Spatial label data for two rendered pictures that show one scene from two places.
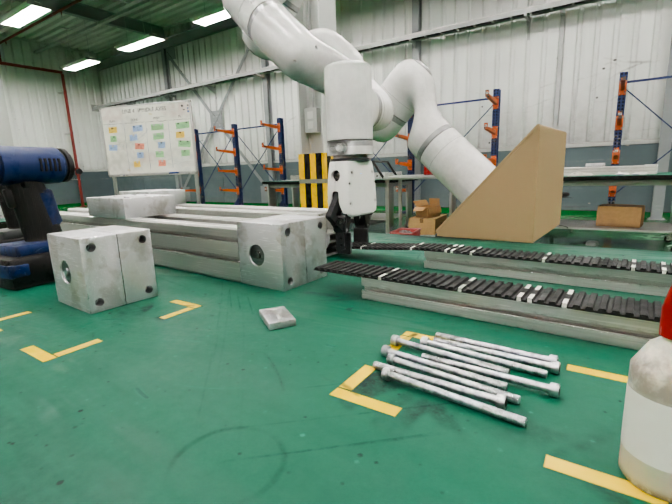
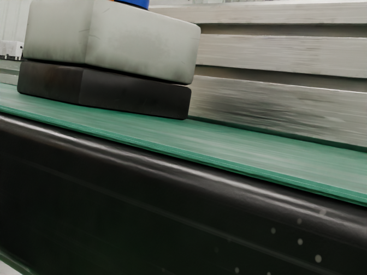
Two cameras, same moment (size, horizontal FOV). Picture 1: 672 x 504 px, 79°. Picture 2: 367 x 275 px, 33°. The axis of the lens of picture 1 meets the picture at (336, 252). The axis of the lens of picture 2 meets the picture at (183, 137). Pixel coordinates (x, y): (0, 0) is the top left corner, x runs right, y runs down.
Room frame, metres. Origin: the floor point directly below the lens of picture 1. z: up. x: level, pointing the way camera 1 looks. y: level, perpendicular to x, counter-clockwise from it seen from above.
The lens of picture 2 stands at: (1.33, 0.16, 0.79)
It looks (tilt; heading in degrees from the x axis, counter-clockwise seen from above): 3 degrees down; 193
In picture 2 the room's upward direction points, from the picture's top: 9 degrees clockwise
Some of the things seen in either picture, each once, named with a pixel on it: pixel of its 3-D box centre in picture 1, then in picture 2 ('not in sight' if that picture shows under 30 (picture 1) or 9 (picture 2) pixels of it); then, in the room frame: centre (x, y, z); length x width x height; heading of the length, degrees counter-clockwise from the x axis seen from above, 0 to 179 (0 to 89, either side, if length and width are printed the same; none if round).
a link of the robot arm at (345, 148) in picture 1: (349, 150); not in sight; (0.76, -0.03, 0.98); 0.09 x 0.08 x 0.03; 143
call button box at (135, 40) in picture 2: not in sight; (119, 59); (0.96, 0.03, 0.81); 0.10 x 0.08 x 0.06; 143
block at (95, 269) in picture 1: (112, 263); not in sight; (0.56, 0.31, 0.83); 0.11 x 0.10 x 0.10; 143
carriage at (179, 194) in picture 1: (153, 202); not in sight; (1.18, 0.52, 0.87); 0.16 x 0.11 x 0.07; 53
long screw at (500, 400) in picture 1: (433, 381); not in sight; (0.28, -0.07, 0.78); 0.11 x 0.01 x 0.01; 52
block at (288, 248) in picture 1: (288, 248); not in sight; (0.62, 0.07, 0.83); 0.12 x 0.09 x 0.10; 143
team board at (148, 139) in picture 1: (153, 173); not in sight; (6.11, 2.63, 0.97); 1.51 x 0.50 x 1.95; 76
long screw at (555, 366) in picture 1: (491, 352); not in sight; (0.33, -0.13, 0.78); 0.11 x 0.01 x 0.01; 51
